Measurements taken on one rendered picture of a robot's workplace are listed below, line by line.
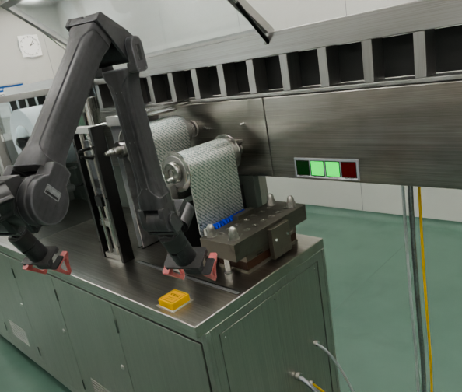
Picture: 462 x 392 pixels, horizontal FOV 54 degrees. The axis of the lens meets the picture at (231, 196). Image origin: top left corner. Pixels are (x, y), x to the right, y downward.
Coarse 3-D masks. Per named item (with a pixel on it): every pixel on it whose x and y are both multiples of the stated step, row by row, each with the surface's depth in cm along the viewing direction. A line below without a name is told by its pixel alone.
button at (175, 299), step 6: (168, 294) 141; (174, 294) 141; (180, 294) 140; (186, 294) 139; (162, 300) 138; (168, 300) 137; (174, 300) 137; (180, 300) 137; (186, 300) 139; (168, 306) 137; (174, 306) 136
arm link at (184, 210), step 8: (176, 200) 113; (184, 200) 113; (176, 208) 111; (184, 208) 113; (192, 208) 114; (168, 216) 102; (176, 216) 105; (184, 216) 112; (192, 216) 115; (176, 224) 104; (184, 224) 112; (152, 232) 108; (160, 232) 107; (168, 232) 106; (176, 232) 105
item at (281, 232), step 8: (280, 224) 156; (288, 224) 159; (272, 232) 153; (280, 232) 156; (288, 232) 159; (272, 240) 154; (280, 240) 157; (288, 240) 160; (272, 248) 155; (280, 248) 157; (288, 248) 161; (272, 256) 156
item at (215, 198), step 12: (204, 180) 158; (216, 180) 163; (228, 180) 167; (192, 192) 155; (204, 192) 159; (216, 192) 163; (228, 192) 167; (240, 192) 172; (204, 204) 159; (216, 204) 164; (228, 204) 168; (240, 204) 173; (204, 216) 160; (216, 216) 164; (204, 228) 160
